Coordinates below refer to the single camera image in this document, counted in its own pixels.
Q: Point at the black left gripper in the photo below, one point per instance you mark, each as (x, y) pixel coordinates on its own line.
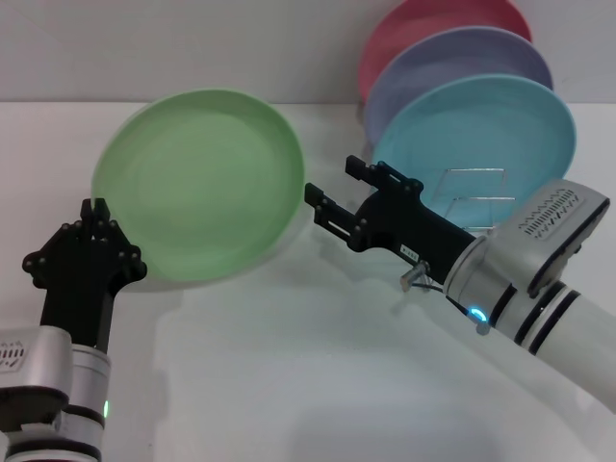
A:
(82, 279)

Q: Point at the purple plate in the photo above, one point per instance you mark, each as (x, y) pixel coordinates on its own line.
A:
(433, 72)

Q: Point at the light blue plate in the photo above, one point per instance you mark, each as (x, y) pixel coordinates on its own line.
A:
(481, 125)

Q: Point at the left wrist camera housing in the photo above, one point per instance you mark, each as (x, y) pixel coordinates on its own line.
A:
(38, 366)

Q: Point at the red plate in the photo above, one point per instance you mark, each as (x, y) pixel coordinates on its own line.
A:
(399, 29)

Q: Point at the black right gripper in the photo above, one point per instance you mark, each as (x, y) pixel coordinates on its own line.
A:
(409, 223)

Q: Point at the right wrist camera housing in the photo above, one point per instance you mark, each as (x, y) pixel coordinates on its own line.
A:
(553, 226)

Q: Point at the green plate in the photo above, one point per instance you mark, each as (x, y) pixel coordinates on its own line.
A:
(202, 183)

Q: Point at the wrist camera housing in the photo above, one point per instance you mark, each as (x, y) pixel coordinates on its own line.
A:
(553, 226)
(38, 366)

